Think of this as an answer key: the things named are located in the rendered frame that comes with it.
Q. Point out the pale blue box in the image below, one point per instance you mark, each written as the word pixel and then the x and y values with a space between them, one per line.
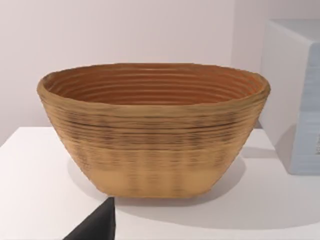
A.
pixel 297 100

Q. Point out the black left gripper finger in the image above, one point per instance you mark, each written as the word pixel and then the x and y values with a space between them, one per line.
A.
pixel 100 222

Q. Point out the woven wooden basket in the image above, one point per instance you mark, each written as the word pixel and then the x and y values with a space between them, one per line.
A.
pixel 155 132

